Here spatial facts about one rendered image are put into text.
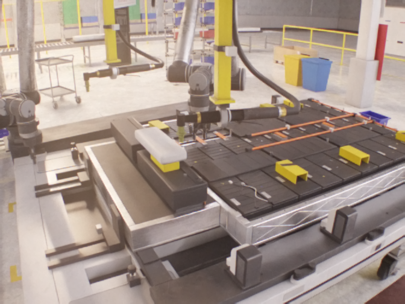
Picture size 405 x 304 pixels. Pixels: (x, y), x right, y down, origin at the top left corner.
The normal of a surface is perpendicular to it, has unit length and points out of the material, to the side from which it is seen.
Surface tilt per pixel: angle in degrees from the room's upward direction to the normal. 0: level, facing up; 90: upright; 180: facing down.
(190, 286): 0
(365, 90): 90
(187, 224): 90
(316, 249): 0
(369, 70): 90
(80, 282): 0
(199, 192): 90
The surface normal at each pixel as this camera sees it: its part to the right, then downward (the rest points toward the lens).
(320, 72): 0.47, 0.43
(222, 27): 0.24, 0.39
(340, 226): -0.88, 0.19
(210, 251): 0.00, -0.91
